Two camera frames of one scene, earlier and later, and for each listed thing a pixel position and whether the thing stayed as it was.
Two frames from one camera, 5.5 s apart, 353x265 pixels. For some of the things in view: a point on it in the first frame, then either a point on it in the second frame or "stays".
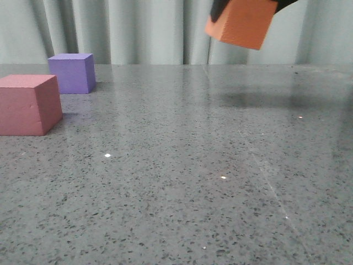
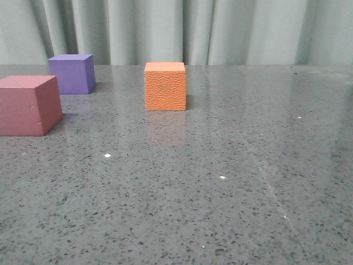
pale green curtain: x=169 y=32 stays
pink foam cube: x=30 y=105 stays
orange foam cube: x=245 y=22 to x=165 y=86
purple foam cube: x=75 y=72 stays
